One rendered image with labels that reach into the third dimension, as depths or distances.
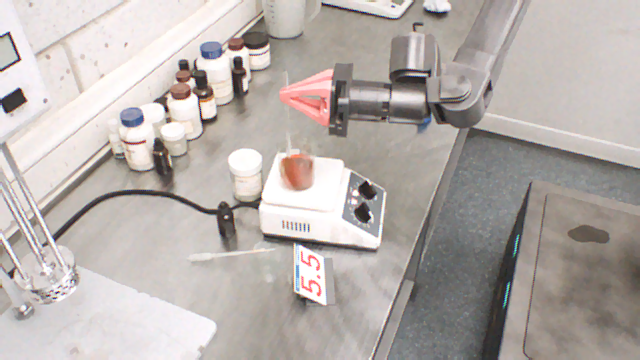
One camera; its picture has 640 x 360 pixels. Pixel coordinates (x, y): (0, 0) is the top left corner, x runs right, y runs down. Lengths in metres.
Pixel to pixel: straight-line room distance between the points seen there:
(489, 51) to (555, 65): 1.59
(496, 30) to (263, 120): 0.58
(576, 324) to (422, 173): 0.57
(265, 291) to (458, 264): 1.15
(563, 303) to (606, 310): 0.10
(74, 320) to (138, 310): 0.09
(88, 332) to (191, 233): 0.23
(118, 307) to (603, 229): 1.27
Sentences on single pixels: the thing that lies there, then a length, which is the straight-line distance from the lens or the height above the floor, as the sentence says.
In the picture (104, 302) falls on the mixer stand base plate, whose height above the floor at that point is 0.76.
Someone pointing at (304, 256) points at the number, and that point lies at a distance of 0.84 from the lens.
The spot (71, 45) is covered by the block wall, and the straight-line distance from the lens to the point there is 1.08.
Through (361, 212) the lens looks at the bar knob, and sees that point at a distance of 0.87.
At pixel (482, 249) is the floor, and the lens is 1.96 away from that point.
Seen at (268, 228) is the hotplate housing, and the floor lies 0.78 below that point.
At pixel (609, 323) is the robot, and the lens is 1.43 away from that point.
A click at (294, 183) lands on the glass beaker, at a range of 0.83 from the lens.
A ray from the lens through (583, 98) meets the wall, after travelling 2.39.
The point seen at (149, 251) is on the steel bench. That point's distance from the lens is 0.92.
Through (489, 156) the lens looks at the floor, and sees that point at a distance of 2.36.
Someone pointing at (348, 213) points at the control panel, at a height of 0.81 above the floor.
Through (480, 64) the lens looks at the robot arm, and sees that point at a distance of 0.73.
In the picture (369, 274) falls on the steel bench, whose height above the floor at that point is 0.75.
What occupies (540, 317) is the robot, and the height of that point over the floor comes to 0.37.
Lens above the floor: 1.43
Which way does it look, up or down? 42 degrees down
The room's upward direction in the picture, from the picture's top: 1 degrees clockwise
